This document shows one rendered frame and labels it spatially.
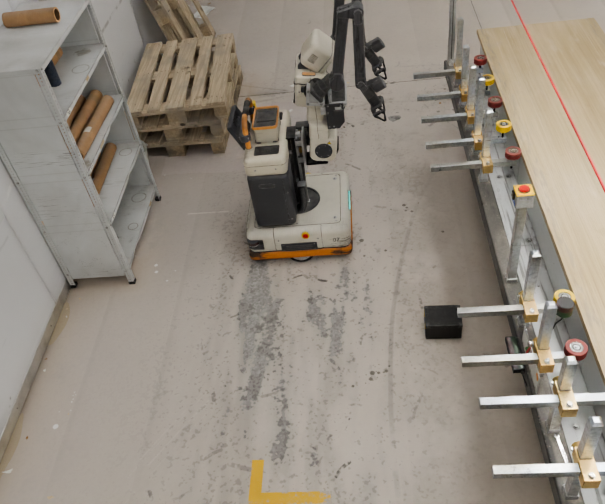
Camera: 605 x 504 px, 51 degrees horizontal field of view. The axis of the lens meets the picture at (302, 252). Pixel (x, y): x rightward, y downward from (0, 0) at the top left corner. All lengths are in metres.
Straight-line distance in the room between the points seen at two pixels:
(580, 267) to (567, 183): 0.56
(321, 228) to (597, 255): 1.71
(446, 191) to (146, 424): 2.53
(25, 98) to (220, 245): 1.59
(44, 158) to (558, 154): 2.73
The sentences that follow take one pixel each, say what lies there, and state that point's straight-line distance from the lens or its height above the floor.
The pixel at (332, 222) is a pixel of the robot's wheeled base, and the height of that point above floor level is 0.28.
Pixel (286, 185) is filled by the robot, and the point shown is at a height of 0.61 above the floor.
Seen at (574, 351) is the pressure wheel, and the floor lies 0.91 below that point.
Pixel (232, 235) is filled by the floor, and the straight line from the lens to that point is 4.47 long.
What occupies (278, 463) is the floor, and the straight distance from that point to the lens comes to 3.33.
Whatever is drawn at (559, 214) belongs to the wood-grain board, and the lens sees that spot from 3.12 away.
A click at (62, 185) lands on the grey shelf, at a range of 3.92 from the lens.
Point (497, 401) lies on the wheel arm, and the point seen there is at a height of 0.96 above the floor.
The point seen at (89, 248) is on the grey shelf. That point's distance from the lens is 4.21.
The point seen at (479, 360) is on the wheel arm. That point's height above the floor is 0.86.
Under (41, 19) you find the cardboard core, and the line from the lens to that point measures 4.00.
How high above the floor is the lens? 2.90
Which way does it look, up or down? 43 degrees down
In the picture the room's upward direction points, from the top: 10 degrees counter-clockwise
